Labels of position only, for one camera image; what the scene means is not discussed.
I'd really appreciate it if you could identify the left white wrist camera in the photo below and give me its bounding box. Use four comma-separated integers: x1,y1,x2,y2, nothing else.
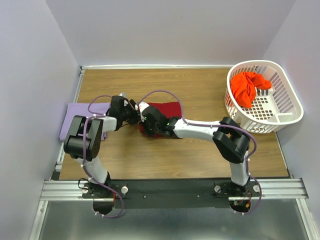
119,92,127,99

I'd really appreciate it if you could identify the dark red t shirt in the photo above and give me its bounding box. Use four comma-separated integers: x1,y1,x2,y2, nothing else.
138,101,182,138

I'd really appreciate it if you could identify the aluminium frame rail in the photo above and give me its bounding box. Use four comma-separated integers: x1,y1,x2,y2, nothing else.
28,66,320,240

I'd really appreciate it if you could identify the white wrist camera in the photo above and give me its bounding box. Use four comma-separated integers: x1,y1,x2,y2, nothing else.
119,92,127,99
134,101,150,118

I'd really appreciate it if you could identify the folded purple t shirt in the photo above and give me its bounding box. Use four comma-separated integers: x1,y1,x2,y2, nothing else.
58,102,112,142

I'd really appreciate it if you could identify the white plastic laundry basket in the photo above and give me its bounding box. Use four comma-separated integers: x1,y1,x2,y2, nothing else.
224,60,304,134

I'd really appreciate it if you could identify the purple cable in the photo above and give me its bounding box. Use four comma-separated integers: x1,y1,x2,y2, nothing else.
136,89,263,216
81,94,126,220

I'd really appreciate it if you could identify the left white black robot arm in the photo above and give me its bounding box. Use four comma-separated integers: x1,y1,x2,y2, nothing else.
63,93,140,198

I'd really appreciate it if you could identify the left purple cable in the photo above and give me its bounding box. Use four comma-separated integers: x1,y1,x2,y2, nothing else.
81,94,126,220

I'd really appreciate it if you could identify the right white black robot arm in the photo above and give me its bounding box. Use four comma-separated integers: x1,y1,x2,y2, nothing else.
137,102,250,196

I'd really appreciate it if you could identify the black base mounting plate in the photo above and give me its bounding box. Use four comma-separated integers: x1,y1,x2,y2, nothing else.
81,178,261,213

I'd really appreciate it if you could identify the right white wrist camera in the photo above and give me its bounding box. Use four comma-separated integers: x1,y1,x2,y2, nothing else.
134,101,150,118

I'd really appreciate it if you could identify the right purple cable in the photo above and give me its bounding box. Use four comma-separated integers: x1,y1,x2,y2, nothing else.
136,89,263,216

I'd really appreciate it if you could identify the orange t shirt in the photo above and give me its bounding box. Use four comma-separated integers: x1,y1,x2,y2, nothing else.
230,71,272,109

